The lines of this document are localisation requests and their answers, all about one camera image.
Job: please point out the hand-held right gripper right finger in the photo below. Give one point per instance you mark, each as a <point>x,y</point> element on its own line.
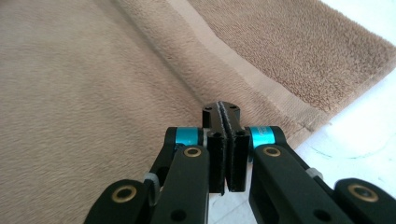
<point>238,158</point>

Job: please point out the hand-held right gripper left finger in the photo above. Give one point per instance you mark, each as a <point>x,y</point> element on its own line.
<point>216,155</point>

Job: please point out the brown towel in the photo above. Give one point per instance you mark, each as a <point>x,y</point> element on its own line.
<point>109,77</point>

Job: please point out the white foam mat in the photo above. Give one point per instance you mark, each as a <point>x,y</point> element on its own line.
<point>358,124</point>

